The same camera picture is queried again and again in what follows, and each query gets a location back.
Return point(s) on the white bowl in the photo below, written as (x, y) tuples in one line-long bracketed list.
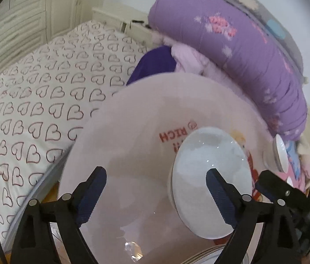
[(210, 165), (280, 154)]

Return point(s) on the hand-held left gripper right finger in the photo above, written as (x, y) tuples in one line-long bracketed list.
[(221, 195)]

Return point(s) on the round pink table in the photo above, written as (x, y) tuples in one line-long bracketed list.
[(133, 156)]

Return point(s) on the cream nightstand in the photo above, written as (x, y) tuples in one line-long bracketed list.
[(111, 16)]

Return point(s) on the small black object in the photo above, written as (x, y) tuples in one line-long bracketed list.
[(138, 21)]

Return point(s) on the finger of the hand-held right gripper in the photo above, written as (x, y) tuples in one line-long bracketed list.
[(278, 189)]

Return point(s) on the cream panelled wardrobe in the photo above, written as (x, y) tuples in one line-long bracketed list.
[(28, 13)]

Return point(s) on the heart print mattress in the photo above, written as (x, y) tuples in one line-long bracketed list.
[(39, 99)]

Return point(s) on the dark purple cloth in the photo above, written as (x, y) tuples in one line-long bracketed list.
[(155, 63)]

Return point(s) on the purple floral quilt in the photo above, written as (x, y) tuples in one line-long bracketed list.
[(240, 60)]

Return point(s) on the white plate with grey rim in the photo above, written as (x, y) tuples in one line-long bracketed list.
[(204, 257)]

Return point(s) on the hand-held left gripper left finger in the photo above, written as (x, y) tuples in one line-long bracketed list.
[(91, 195)]

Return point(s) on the grey flower print pillow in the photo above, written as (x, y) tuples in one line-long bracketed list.
[(278, 24)]

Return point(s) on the blue printed pillow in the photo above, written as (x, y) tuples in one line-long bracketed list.
[(293, 159)]

